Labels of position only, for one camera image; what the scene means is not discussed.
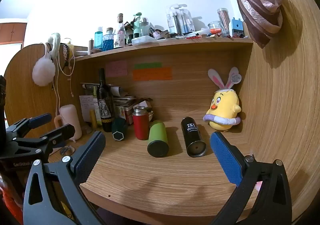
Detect pink sticky note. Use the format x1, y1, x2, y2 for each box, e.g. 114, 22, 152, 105
105, 61, 128, 77

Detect white cable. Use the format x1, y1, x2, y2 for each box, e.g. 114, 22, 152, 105
53, 46, 76, 115

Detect clear corked bottle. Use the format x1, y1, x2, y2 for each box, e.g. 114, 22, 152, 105
114, 13, 126, 48

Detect dark green hexagonal cup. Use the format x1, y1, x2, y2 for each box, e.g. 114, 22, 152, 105
111, 117, 128, 142

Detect clear glass bottle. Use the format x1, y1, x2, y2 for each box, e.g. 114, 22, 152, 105
140, 18, 150, 38

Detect black cup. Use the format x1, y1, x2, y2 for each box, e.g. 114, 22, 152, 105
181, 116, 207, 158

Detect white plastic tray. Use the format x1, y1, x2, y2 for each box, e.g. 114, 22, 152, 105
131, 36, 154, 46

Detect wooden desk hutch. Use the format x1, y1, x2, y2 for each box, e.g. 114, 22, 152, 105
4, 0, 320, 225

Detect yellow headband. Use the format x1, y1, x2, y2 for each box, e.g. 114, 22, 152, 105
60, 38, 75, 69

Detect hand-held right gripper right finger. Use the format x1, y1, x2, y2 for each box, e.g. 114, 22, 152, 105
210, 131, 292, 225

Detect dark wine bottle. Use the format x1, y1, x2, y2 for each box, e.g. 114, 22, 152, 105
96, 68, 116, 132

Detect green pump bottle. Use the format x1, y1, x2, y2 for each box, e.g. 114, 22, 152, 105
132, 12, 142, 39

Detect pink mug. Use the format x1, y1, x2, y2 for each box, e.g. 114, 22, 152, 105
54, 104, 83, 141

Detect pink curtain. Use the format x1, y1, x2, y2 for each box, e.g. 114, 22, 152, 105
200, 0, 320, 49

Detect yellow chick plush toy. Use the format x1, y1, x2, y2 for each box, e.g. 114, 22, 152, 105
203, 66, 242, 132

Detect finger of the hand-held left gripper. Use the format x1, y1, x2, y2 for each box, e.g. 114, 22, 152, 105
5, 112, 53, 138
14, 124, 76, 156

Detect orange capped marker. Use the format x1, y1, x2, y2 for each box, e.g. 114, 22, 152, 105
196, 28, 222, 37

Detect pen blister packs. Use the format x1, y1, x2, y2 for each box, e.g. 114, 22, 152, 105
165, 4, 196, 36

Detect pile of papers and boxes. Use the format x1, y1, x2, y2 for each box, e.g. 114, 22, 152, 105
112, 86, 153, 125

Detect orange sticky note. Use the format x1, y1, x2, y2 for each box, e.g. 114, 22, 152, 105
132, 67, 173, 81

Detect clear glass jar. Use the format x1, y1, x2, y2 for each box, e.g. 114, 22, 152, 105
208, 21, 223, 37

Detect yellow tube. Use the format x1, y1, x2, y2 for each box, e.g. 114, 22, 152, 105
89, 109, 98, 129

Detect blue beads jar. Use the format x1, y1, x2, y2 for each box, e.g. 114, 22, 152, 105
102, 28, 115, 50

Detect white fluffy headband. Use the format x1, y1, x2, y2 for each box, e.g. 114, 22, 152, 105
32, 33, 61, 87

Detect blue liquid bottle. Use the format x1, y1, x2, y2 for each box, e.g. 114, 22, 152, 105
94, 27, 104, 49

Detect red thermos cup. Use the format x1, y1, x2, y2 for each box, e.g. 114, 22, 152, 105
132, 106, 151, 141

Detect tall clear tube jar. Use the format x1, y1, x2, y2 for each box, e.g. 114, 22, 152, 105
217, 8, 231, 38

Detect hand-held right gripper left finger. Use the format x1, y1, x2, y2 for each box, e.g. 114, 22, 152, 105
23, 130, 107, 225

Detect wooden cabinet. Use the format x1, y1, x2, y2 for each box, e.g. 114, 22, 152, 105
0, 22, 28, 46

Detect green sticky note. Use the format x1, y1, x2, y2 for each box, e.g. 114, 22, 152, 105
134, 62, 162, 70

